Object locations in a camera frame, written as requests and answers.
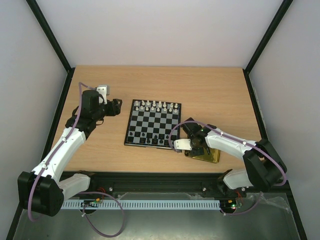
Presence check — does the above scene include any black king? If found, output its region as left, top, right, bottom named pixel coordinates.
left=152, top=138, right=158, bottom=145

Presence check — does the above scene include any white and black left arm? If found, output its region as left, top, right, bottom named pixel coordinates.
left=17, top=85, right=122, bottom=221

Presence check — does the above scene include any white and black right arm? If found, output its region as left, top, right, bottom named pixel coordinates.
left=173, top=118, right=287, bottom=196

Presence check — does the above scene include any white chess piece row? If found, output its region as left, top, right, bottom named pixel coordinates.
left=131, top=99, right=182, bottom=114

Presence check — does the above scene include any gold rectangular tray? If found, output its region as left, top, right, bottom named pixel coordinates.
left=184, top=147, right=221, bottom=164

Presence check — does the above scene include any black and grey chessboard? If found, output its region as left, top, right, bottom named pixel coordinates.
left=124, top=101, right=182, bottom=149

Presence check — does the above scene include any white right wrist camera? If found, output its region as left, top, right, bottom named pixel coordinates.
left=173, top=139, right=192, bottom=152

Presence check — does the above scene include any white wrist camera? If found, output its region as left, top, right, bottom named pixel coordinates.
left=173, top=139, right=192, bottom=152
left=96, top=85, right=110, bottom=105

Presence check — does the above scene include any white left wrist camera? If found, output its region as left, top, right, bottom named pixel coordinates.
left=96, top=85, right=110, bottom=105

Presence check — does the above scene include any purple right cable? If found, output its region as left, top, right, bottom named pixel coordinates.
left=168, top=120, right=288, bottom=216

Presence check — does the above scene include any purple cable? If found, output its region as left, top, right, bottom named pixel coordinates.
left=26, top=81, right=125, bottom=239
left=168, top=120, right=288, bottom=216

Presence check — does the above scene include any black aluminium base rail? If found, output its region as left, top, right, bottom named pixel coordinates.
left=94, top=171, right=291, bottom=200

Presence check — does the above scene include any slotted grey cable duct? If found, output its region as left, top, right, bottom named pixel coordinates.
left=61, top=199, right=221, bottom=211

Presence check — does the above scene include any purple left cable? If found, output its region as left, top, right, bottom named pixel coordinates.
left=26, top=81, right=125, bottom=239

